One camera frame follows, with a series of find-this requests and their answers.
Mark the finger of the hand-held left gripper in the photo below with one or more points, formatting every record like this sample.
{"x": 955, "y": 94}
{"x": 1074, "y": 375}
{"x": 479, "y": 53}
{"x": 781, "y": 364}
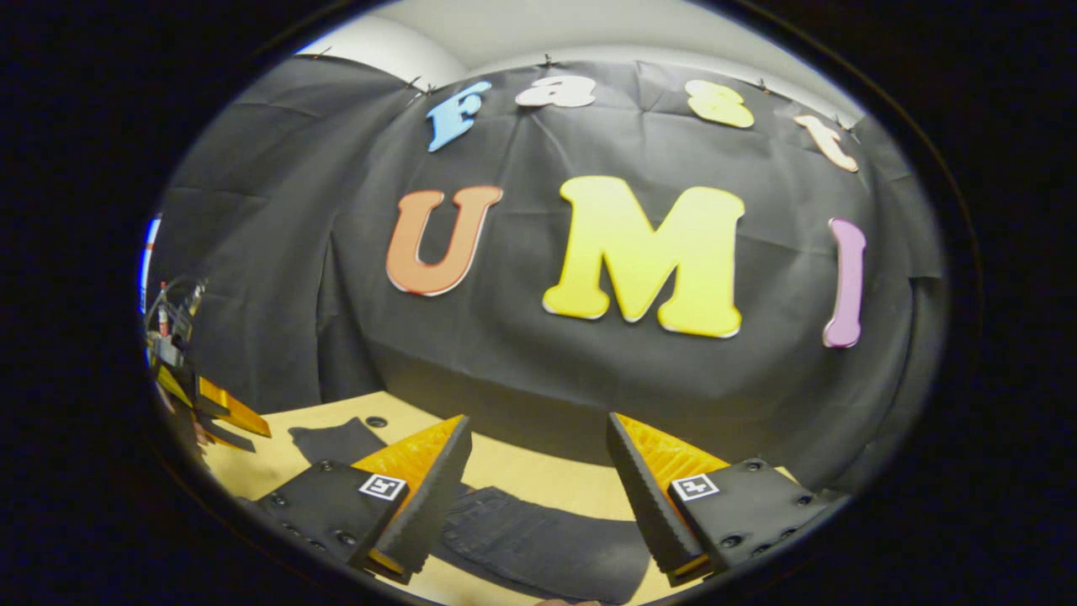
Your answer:
{"x": 223, "y": 433}
{"x": 231, "y": 404}

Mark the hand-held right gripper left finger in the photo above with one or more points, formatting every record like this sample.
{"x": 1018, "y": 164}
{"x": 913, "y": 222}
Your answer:
{"x": 433, "y": 492}

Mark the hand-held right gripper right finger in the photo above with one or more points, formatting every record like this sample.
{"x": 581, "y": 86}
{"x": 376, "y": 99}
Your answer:
{"x": 644, "y": 505}

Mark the black jeans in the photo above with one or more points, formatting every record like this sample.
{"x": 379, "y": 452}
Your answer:
{"x": 547, "y": 539}

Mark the black backdrop cloth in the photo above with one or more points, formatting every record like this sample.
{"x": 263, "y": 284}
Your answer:
{"x": 505, "y": 362}

